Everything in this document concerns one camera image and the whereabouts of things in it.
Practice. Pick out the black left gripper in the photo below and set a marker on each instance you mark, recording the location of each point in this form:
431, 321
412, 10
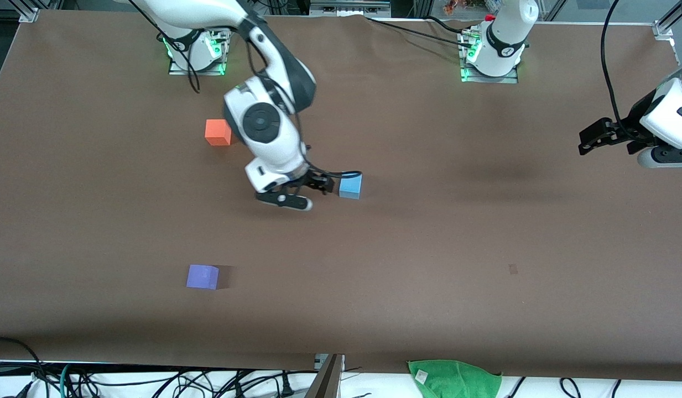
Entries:
631, 128

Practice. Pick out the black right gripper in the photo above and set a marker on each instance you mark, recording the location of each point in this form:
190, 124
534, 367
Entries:
313, 179

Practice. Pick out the blue foam block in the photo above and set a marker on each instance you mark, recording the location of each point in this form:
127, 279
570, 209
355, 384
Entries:
350, 188

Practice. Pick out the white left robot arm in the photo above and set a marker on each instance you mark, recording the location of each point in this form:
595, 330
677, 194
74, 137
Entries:
504, 38

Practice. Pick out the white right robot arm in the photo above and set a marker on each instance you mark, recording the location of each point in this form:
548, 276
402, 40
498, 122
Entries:
263, 121

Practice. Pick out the orange foam block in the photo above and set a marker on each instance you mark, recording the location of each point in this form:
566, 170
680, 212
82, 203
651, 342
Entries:
216, 132

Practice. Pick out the purple foam block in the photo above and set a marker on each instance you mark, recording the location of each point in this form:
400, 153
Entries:
202, 277

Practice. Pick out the black power plug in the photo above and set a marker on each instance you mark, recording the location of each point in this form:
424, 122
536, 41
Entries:
287, 387

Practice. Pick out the green cloth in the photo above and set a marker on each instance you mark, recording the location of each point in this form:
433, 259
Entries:
454, 380

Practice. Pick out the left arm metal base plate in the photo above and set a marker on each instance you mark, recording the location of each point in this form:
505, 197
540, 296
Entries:
484, 79

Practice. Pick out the aluminium corner bracket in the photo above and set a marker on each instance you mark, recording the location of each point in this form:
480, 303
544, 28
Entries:
664, 30
29, 15

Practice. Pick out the aluminium frame rail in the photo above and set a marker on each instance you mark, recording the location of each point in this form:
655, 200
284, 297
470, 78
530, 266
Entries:
349, 8

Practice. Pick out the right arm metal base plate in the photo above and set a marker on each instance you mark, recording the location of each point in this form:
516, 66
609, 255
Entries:
177, 71

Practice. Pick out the grey metal post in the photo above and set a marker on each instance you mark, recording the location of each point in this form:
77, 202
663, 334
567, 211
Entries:
325, 381

